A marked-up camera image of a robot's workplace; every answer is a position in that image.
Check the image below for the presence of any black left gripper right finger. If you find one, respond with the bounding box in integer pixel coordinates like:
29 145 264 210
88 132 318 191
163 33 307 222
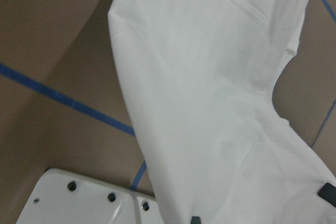
317 183 336 206

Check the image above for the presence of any white long-sleeve printed shirt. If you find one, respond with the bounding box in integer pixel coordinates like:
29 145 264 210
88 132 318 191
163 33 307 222
108 0 335 223

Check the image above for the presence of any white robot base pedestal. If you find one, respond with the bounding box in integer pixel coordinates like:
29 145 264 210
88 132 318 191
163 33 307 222
17 168 163 223

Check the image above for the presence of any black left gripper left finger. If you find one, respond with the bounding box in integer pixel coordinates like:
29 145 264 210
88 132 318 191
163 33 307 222
191 216 202 224

